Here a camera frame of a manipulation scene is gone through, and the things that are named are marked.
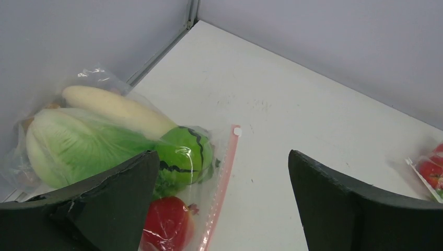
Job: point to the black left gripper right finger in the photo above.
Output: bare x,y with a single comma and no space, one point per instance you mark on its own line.
339,212

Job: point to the red fake pomegranate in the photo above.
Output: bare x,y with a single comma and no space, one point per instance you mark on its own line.
169,225

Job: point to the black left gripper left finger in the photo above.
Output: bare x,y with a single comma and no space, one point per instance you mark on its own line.
104,212

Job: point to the clear zip top bag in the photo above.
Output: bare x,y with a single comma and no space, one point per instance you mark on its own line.
19,182

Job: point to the green fake cabbage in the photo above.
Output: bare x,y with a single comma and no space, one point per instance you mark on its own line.
67,145

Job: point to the white fake radish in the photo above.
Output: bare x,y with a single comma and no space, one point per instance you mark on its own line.
125,112

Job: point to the green fake watermelon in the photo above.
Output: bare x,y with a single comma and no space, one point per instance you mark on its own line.
184,155

